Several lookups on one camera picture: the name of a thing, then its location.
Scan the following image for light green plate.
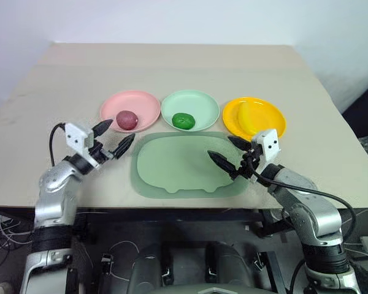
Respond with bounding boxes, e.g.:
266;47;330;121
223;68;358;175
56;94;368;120
161;89;220;132

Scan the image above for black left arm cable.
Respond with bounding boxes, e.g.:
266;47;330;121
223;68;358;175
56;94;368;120
48;122;66;167

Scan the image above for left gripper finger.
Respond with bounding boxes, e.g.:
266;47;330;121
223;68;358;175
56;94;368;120
93;119;114;139
111;132;136;160

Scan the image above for dark rounded shape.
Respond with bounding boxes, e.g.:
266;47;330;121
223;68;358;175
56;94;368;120
131;241;174;294

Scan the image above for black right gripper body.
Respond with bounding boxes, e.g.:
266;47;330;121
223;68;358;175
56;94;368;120
232;146;262;184

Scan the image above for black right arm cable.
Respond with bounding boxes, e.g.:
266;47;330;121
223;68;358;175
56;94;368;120
250;170;358;240

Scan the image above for yellow banana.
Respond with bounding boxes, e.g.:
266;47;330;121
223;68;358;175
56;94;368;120
237;101;269;138

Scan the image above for black table frame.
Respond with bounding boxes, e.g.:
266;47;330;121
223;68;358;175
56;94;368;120
75;208;292;246

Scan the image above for yellow plate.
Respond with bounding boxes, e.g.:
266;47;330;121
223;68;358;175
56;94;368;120
222;97;287;140

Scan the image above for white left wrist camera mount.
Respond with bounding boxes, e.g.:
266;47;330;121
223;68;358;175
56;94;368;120
64;122;101;169

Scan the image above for dark red round fruit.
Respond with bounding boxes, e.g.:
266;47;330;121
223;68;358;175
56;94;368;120
115;110;139;130

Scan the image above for green round fruit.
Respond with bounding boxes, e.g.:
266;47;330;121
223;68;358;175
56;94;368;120
172;113;195;130

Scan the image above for white floor cables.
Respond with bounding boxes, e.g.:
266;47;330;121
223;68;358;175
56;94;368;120
0;211;34;255

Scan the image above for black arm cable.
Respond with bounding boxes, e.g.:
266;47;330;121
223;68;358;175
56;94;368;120
250;170;358;240
48;122;66;167

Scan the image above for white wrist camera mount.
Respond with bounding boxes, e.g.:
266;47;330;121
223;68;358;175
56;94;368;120
251;128;282;164
64;122;101;169

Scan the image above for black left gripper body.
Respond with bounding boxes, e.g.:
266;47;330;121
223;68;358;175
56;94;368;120
88;137;115;163

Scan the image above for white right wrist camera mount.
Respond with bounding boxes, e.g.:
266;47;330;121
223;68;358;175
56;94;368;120
251;128;282;164

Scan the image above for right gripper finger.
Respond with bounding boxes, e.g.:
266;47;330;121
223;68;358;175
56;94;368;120
228;135;253;151
207;150;241;181

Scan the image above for pink plate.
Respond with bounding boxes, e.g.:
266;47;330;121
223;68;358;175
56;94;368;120
99;90;161;134

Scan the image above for green tray mat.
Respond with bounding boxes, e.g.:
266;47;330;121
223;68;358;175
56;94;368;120
130;130;252;199

